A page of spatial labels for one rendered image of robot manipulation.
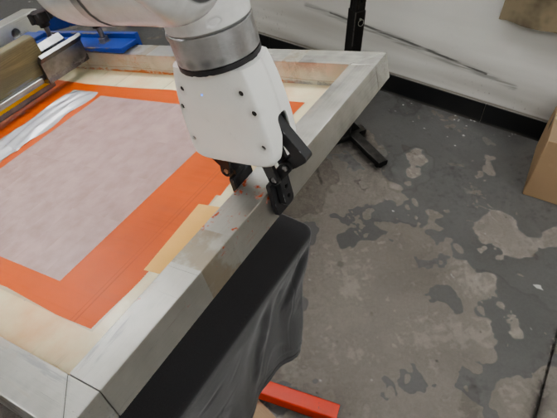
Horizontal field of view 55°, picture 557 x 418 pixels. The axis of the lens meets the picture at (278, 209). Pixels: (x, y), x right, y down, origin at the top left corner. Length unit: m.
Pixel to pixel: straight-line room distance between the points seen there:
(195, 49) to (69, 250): 0.30
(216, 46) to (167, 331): 0.24
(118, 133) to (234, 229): 0.37
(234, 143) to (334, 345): 1.45
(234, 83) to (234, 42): 0.03
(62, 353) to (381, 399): 1.40
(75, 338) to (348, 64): 0.48
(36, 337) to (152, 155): 0.29
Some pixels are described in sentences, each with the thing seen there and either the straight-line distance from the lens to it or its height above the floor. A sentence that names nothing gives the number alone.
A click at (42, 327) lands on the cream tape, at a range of 0.57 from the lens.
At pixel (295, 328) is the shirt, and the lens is 1.15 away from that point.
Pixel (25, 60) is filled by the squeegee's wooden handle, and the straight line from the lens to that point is 1.05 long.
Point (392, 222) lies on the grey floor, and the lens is 2.25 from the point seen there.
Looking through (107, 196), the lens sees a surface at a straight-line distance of 0.70.
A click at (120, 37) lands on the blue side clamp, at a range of 1.07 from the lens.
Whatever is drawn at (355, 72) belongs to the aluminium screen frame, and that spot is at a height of 1.27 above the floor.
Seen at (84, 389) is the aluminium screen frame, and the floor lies 1.27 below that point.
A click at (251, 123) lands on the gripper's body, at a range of 0.47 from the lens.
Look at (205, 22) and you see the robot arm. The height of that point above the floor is 1.45.
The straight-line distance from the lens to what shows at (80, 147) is 0.84.
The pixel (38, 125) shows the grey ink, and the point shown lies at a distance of 0.95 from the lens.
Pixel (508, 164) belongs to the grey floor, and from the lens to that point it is 2.66.
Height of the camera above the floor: 1.66
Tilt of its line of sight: 47 degrees down
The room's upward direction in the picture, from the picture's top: straight up
